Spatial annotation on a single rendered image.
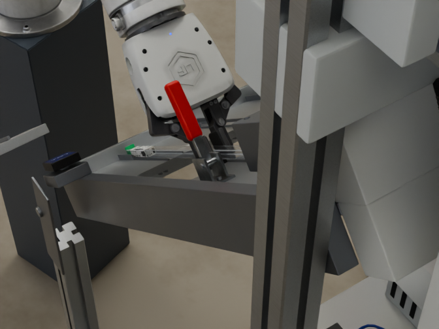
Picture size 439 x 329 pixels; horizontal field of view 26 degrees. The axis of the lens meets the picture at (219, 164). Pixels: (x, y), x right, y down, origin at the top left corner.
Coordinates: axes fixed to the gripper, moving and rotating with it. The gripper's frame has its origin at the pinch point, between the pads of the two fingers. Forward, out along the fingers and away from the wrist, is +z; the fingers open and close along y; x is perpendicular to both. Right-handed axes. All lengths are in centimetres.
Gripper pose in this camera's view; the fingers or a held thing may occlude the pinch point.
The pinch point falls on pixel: (213, 149)
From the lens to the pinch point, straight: 107.3
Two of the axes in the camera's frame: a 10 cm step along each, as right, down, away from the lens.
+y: 8.4, -4.1, 3.7
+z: 4.3, 9.0, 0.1
